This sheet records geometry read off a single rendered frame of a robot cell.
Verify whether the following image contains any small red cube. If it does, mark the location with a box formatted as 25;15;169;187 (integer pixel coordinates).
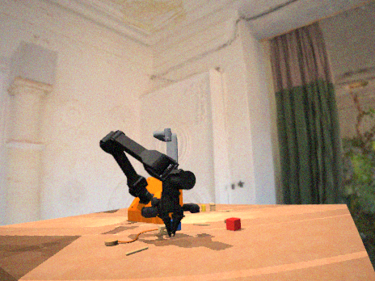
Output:
226;218;241;231

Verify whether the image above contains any round wooden button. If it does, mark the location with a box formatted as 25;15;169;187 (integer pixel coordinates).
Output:
104;238;118;246

